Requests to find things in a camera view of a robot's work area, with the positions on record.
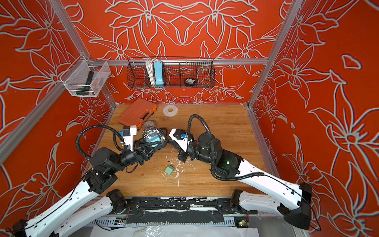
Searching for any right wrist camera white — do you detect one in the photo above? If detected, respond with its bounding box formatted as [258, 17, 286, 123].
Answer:
[169, 128, 191, 152]

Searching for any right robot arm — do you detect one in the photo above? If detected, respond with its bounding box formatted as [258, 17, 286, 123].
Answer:
[169, 114, 315, 230]

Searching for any blue power bank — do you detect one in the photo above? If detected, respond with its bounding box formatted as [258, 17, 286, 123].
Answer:
[154, 61, 163, 87]

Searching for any orange tool case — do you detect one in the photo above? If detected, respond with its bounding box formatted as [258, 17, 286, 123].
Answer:
[118, 98, 157, 130]

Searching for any small teal charger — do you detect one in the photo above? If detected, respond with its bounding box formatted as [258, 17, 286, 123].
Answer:
[145, 133, 160, 143]

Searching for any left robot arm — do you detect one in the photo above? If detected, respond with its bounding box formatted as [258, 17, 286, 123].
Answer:
[6, 124, 168, 237]

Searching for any dark green tool in bin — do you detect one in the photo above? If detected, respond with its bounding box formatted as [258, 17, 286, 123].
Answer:
[76, 71, 94, 96]

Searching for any white cable in basket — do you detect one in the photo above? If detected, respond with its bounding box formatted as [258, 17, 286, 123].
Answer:
[145, 59, 158, 87]

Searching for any green charger cube left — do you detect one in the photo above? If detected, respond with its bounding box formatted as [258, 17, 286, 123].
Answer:
[165, 166, 175, 175]

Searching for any black wire wall basket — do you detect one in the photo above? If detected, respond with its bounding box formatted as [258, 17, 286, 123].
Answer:
[126, 56, 216, 89]

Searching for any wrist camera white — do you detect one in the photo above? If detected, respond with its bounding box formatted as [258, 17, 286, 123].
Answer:
[122, 125, 137, 152]
[169, 128, 191, 152]

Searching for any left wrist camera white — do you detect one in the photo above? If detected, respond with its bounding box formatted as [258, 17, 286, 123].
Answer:
[122, 125, 137, 152]

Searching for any white cable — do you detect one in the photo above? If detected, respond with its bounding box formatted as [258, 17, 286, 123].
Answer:
[145, 59, 158, 87]
[144, 127, 162, 140]

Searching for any black item in basket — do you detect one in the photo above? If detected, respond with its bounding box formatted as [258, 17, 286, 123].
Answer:
[184, 78, 196, 88]

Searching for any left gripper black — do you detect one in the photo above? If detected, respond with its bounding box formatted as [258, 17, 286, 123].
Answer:
[110, 137, 160, 175]

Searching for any white tape roll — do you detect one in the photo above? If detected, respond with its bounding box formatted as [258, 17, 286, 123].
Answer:
[163, 105, 178, 117]

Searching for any clear tape roll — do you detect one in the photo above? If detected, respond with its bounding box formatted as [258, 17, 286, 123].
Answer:
[143, 121, 155, 128]

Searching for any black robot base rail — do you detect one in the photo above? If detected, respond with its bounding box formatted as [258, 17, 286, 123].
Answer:
[98, 197, 258, 228]

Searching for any clear acrylic wall bin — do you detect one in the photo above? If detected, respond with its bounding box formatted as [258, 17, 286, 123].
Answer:
[59, 55, 111, 98]

